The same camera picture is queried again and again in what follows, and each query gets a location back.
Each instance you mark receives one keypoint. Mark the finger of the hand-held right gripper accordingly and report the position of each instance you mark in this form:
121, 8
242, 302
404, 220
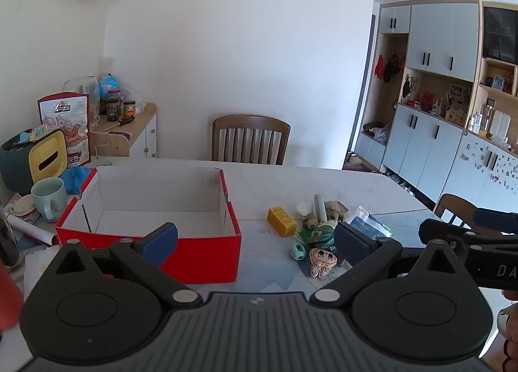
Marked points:
495, 218
445, 230

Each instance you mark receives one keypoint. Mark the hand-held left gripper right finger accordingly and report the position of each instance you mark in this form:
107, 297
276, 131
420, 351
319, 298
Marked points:
352, 244

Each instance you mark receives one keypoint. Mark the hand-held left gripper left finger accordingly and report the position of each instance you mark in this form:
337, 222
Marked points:
160, 242

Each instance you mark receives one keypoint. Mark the green patterned pouch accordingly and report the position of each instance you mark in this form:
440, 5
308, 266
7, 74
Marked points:
317, 236

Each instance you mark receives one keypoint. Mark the pale green tube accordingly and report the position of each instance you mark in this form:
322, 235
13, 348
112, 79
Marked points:
320, 208

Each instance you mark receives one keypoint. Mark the red cardboard box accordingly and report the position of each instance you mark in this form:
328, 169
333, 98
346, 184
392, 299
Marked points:
210, 258

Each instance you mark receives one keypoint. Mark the teal round toy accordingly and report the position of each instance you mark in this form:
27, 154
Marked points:
297, 251

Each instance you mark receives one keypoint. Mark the white paper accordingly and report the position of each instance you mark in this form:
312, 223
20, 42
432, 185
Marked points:
32, 230
304, 208

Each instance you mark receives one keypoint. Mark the small yellow box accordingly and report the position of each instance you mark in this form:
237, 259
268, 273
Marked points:
282, 221

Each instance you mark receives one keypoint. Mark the person's right hand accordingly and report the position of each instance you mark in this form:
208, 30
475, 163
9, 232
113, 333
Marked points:
512, 335

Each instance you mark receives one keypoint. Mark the wooden slat-back chair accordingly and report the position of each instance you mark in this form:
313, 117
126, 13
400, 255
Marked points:
453, 206
251, 129

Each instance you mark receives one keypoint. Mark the small olive round toy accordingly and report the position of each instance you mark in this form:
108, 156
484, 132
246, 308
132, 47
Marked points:
311, 224

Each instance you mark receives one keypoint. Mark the clear drinking glass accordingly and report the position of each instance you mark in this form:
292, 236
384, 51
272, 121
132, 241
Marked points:
102, 149

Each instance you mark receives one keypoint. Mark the small white wood-top cabinet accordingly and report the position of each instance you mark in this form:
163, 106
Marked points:
137, 129

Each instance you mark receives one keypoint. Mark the mint green mug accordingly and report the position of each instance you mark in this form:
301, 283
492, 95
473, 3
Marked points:
48, 196

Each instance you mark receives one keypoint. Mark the black and yellow screwdriver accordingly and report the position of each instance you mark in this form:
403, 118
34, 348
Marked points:
121, 123

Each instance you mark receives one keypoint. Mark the rolled white paper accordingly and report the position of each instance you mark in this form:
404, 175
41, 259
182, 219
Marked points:
32, 230

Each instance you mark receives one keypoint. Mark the orange label jar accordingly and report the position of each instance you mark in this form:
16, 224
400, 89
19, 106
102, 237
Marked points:
129, 108

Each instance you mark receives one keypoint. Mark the small white jar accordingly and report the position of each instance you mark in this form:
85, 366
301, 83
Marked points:
142, 106

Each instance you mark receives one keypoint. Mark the cream round lid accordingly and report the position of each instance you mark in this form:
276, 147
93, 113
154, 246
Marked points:
24, 206

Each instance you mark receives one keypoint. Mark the dark jar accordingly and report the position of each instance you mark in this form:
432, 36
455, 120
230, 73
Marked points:
112, 109

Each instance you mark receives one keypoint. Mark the yellow and teal tissue box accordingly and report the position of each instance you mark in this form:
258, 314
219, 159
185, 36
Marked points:
44, 157

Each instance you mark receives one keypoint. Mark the red and white snack bag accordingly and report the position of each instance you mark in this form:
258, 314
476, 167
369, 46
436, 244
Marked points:
64, 129

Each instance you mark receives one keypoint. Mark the clear glass jar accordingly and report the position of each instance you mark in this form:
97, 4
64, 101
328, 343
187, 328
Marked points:
10, 242

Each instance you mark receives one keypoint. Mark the blue globe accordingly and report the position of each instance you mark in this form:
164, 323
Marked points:
108, 87

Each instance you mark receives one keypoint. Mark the light blue small toy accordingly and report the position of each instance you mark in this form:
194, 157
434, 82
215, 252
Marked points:
30, 135

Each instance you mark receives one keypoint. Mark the black hanging bag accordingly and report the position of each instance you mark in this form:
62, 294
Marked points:
390, 68

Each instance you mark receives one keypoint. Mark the red hanging bag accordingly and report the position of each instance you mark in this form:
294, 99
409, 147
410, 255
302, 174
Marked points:
379, 67

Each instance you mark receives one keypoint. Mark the white wall cabinet unit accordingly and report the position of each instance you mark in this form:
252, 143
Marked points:
429, 31

